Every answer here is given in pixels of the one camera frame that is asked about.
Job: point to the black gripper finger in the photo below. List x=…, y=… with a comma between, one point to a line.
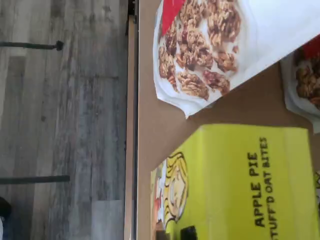
x=188, y=233

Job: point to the yellow apple pie oat-bites box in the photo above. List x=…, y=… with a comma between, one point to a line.
x=237, y=187

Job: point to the black metal shelf rack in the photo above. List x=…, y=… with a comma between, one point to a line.
x=135, y=125

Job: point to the black flat floor leg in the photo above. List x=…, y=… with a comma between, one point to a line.
x=35, y=179

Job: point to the red label granola bag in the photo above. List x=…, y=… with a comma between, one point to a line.
x=200, y=50
x=305, y=82

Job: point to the dark round cart foot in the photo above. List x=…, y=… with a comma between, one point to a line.
x=5, y=206

